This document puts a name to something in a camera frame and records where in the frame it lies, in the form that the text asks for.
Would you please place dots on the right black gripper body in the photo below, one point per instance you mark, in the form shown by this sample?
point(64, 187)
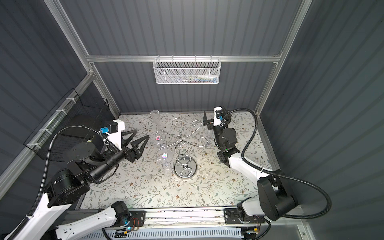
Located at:
point(217, 132)

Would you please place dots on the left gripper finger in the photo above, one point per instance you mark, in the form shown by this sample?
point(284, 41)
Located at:
point(139, 145)
point(127, 137)

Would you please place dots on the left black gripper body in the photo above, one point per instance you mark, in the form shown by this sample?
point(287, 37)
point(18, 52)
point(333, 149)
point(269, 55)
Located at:
point(129, 154)

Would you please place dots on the clear champagne flute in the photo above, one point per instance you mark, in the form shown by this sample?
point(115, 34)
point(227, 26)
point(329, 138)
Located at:
point(155, 116)

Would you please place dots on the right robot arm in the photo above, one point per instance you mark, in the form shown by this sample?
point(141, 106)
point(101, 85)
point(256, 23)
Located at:
point(275, 196)

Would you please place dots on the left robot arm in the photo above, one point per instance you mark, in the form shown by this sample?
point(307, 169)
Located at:
point(85, 166)

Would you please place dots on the chrome wine glass rack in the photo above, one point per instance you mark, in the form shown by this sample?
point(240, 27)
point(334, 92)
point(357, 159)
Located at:
point(184, 166)

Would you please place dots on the hanging glass pink sticker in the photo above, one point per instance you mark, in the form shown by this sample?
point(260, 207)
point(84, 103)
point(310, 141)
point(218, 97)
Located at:
point(157, 138)

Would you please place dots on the hanging glass front left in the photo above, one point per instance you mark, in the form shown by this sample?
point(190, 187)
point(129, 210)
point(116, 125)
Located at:
point(164, 157)

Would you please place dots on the black pad in basket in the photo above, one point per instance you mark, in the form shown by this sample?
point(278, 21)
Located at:
point(83, 120)

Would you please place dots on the items in white basket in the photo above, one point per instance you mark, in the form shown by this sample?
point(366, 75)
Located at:
point(200, 79)

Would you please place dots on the floral table mat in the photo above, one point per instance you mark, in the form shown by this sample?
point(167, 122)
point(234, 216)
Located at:
point(143, 184)

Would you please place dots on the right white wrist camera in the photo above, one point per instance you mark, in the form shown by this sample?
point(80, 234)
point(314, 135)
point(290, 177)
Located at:
point(218, 116)

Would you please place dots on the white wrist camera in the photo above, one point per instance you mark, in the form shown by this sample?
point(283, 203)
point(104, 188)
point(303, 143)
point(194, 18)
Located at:
point(113, 129)
point(218, 116)

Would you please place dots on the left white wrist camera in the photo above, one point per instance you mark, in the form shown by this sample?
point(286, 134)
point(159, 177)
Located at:
point(113, 129)

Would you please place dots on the white wire mesh basket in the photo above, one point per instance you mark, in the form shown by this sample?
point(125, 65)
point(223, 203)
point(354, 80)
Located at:
point(166, 72)

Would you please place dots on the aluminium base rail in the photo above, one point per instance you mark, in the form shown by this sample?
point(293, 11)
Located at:
point(210, 217)

